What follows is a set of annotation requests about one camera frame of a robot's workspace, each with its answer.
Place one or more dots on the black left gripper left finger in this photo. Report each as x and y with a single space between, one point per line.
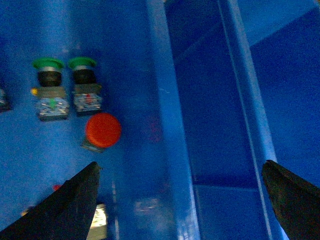
47 221

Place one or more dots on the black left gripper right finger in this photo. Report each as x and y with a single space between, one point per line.
295 201

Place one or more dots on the red button lying sideways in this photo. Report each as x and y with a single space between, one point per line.
98 220

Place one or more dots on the large blue centre bin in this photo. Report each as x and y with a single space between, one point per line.
145 178

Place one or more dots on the large blue bin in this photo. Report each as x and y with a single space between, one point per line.
248 74
145 178

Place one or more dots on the red button right upright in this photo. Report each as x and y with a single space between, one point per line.
102 131

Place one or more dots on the green button centre right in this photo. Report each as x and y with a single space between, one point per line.
52 103

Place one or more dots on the green button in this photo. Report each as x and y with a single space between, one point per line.
5 104
52 103
87 98

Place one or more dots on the green button far right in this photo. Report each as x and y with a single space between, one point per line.
87 98

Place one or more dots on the large blue right bin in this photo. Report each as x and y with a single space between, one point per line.
248 74

